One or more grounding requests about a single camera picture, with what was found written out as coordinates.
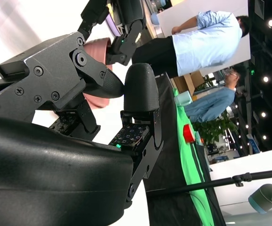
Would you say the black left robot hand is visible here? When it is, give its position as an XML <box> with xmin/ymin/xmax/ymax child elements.
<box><xmin>77</xmin><ymin>0</ymin><xmax>148</xmax><ymax>67</ymax></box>

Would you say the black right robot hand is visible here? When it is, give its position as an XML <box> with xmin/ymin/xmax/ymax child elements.
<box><xmin>0</xmin><ymin>32</ymin><xmax>165</xmax><ymax>226</ymax></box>

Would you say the lavender bowl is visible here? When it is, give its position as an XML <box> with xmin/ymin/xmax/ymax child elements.
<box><xmin>105</xmin><ymin>10</ymin><xmax>124</xmax><ymax>37</ymax></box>

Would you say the light blue bowl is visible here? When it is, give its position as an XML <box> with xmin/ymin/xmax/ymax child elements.
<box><xmin>150</xmin><ymin>12</ymin><xmax>160</xmax><ymax>25</ymax></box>

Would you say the white partition board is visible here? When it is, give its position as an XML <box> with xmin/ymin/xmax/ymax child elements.
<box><xmin>156</xmin><ymin>0</ymin><xmax>251</xmax><ymax>76</ymax></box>

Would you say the man in light blue shirt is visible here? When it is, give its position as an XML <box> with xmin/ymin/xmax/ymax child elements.
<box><xmin>132</xmin><ymin>10</ymin><xmax>251</xmax><ymax>78</ymax></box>

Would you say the brown cardboard box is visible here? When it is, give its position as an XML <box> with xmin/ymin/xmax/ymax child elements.
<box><xmin>173</xmin><ymin>70</ymin><xmax>205</xmax><ymax>95</ymax></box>

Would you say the mint green cup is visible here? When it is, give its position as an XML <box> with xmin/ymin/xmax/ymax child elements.
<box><xmin>174</xmin><ymin>91</ymin><xmax>193</xmax><ymax>107</ymax></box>

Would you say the person in denim shirt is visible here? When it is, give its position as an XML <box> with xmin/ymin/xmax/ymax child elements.
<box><xmin>184</xmin><ymin>64</ymin><xmax>242</xmax><ymax>123</ymax></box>

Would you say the black cloth backdrop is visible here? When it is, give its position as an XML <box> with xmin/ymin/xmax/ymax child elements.
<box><xmin>144</xmin><ymin>72</ymin><xmax>226</xmax><ymax>226</ymax></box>

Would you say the red cup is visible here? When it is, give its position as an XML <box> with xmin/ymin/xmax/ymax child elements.
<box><xmin>182</xmin><ymin>124</ymin><xmax>196</xmax><ymax>143</ymax></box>

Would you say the green potted plant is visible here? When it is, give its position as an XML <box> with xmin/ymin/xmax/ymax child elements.
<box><xmin>192</xmin><ymin>110</ymin><xmax>239</xmax><ymax>145</ymax></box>

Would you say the green cloth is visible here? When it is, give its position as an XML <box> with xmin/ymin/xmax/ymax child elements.
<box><xmin>173</xmin><ymin>87</ymin><xmax>221</xmax><ymax>226</ymax></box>

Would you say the black stand pole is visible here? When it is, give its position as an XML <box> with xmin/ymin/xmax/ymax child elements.
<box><xmin>147</xmin><ymin>168</ymin><xmax>272</xmax><ymax>196</ymax></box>

